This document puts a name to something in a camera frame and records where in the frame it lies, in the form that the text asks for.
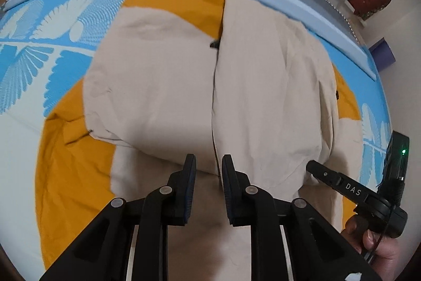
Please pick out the beige and mustard hooded jacket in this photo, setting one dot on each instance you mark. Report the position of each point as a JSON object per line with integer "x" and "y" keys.
{"x": 158, "y": 86}

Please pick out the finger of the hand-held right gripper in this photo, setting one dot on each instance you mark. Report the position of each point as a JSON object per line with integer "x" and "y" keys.
{"x": 322, "y": 174}

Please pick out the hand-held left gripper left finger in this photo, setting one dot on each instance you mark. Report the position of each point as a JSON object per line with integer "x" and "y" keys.
{"x": 190, "y": 179}

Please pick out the purple box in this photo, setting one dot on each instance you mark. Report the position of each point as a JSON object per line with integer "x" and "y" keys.
{"x": 383, "y": 55}

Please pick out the person's right hand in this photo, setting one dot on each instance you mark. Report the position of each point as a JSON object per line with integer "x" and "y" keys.
{"x": 386, "y": 251}

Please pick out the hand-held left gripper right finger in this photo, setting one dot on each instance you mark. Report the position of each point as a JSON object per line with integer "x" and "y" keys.
{"x": 227, "y": 182}

